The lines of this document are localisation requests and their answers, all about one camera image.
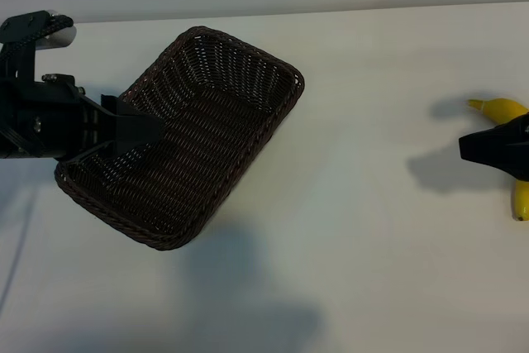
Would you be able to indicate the black left wrist camera bracket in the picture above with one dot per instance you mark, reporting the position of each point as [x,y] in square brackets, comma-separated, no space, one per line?
[22,68]

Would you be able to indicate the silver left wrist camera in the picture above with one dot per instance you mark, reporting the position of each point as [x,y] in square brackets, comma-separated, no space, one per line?
[62,36]

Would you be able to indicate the dark brown woven basket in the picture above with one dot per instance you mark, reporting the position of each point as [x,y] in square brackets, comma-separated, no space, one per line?
[215,154]

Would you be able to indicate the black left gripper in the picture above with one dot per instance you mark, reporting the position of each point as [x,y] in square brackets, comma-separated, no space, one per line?
[49,121]

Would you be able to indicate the yellow banana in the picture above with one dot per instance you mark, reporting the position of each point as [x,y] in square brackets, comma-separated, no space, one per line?
[506,108]

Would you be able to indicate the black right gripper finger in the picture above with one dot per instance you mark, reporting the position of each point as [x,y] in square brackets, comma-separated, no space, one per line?
[504,134]
[504,160]

